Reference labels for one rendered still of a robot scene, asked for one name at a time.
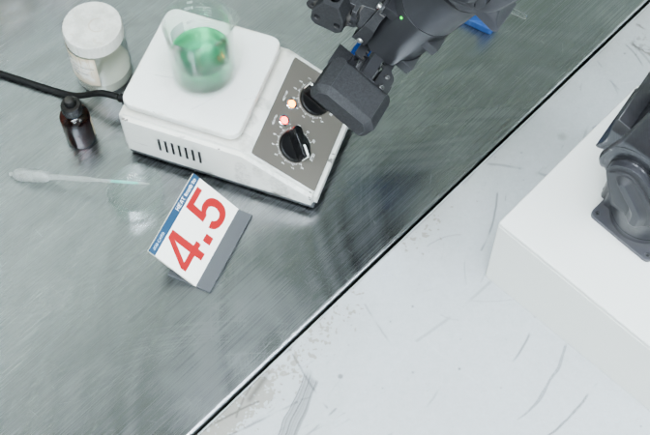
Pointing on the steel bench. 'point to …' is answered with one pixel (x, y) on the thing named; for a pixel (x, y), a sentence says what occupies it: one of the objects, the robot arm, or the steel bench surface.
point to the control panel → (320, 152)
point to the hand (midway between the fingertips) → (359, 61)
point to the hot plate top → (222, 106)
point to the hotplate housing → (140, 131)
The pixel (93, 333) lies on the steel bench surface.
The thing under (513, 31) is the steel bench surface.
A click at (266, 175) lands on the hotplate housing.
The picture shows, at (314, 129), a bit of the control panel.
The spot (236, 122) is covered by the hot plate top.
